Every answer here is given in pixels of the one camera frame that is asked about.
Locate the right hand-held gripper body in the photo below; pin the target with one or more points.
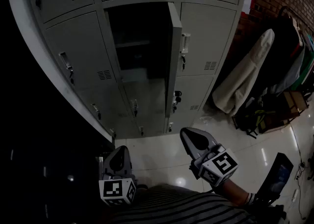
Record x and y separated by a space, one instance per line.
218 167

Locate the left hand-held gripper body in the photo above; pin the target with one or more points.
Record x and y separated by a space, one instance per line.
115 191

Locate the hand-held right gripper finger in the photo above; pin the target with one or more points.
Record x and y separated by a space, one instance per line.
208 138
187 145

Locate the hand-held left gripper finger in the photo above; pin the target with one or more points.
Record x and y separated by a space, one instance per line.
128 162
108 162

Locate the grey locker door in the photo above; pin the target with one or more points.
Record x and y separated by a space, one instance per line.
173 70

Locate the grey metal locker cabinet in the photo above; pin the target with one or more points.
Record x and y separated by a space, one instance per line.
81 46

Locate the person's right forearm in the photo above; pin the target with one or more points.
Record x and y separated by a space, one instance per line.
235 193

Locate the person's striped shirt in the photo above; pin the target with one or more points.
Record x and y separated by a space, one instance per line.
176 208

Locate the white hanging coat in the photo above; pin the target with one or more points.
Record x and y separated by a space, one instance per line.
245 75

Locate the grey hanging garment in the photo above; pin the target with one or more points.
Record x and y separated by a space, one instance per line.
292 75

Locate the black hanging garment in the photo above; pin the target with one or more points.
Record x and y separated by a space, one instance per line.
282 53

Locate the green hanging garment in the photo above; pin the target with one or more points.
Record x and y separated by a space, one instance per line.
307 68

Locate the black clothes rack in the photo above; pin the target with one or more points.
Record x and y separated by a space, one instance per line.
292 11

